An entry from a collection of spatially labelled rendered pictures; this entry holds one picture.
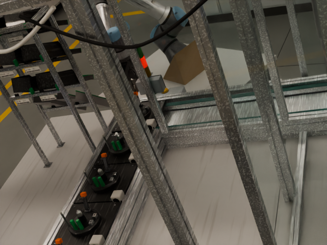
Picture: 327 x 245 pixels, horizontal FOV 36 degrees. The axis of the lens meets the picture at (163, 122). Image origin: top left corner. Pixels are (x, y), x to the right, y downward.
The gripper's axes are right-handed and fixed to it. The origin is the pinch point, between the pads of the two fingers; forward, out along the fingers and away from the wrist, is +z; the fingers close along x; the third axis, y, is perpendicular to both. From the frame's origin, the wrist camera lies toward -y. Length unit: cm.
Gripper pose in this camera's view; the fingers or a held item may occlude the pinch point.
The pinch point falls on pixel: (136, 91)
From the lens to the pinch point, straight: 265.4
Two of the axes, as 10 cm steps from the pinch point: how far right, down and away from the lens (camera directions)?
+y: 2.6, -6.1, 7.5
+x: -9.1, 1.0, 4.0
